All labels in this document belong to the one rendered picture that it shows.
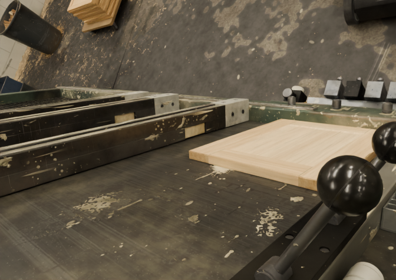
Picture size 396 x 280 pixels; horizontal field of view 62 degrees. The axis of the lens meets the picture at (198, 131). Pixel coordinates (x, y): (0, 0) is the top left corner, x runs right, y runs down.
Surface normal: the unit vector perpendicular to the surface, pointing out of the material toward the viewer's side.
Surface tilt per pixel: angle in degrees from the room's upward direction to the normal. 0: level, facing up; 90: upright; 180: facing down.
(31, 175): 90
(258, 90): 0
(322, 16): 0
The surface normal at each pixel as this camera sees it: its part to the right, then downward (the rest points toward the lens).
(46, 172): 0.74, 0.13
